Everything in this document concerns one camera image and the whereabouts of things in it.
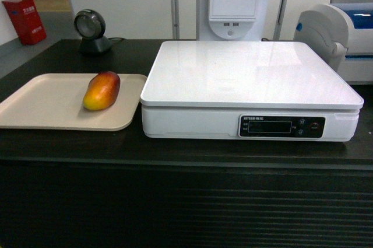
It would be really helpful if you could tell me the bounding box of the white blue label printer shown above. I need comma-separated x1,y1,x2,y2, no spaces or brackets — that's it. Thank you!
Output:
294,0,372,85

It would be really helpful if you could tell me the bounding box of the red bin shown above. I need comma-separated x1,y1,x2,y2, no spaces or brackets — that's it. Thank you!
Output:
2,0,47,45

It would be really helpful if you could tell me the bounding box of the black barcode scanner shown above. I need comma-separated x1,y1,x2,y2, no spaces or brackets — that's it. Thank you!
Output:
74,9,112,55

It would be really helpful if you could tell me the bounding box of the white POS terminal stand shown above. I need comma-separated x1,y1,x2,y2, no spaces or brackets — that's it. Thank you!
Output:
196,0,268,41

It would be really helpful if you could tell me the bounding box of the white checkout scale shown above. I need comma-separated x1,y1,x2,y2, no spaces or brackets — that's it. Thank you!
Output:
140,41,364,142

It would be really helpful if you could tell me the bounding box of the black checkout counter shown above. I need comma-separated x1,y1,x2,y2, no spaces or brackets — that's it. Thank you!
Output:
0,39,373,248

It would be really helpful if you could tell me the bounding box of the dark red mango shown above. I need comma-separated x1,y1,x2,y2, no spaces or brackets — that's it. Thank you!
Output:
82,71,121,111

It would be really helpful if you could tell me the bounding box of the beige plastic tray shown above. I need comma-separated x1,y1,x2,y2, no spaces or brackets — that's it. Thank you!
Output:
1,74,146,131

